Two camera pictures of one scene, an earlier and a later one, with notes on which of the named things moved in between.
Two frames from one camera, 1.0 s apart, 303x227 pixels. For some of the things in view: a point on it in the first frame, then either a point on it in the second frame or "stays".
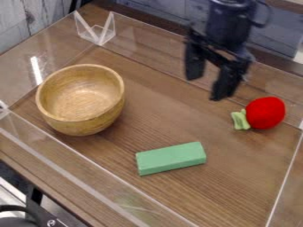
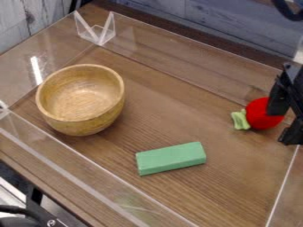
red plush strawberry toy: (263, 113) stays
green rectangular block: (171, 158) stays
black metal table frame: (46, 218) stays
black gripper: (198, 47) to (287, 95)
